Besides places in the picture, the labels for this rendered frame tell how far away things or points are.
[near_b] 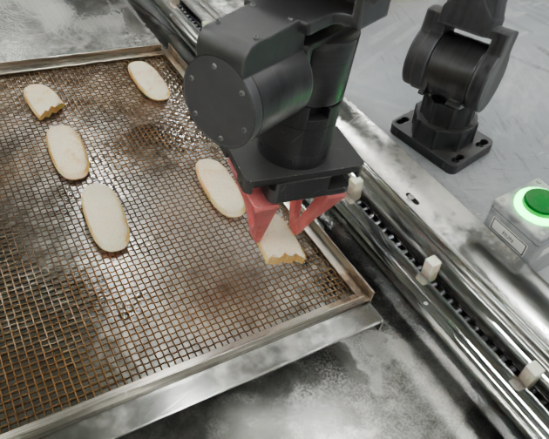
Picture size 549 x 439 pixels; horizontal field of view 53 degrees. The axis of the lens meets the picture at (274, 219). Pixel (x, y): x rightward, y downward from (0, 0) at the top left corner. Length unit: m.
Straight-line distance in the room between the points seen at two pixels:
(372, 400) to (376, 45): 0.63
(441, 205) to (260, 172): 0.31
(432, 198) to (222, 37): 0.42
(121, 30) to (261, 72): 0.61
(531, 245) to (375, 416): 0.24
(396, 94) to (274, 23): 0.58
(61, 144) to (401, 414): 0.45
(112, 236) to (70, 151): 0.14
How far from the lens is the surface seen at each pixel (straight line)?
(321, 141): 0.41
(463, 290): 0.62
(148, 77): 0.77
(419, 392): 0.58
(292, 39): 0.34
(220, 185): 0.60
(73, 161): 0.63
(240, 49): 0.31
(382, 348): 0.59
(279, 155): 0.42
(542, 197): 0.66
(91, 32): 0.91
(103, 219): 0.56
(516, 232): 0.65
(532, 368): 0.57
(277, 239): 0.50
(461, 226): 0.66
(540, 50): 1.08
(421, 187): 0.69
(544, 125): 0.91
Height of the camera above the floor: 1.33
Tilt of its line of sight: 49 degrees down
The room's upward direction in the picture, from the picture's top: straight up
